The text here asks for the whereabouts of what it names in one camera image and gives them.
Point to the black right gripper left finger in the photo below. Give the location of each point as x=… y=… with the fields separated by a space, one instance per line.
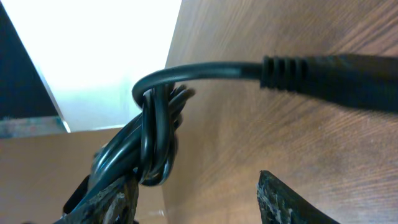
x=115 y=204

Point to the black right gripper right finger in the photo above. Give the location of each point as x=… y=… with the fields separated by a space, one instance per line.
x=278 y=203

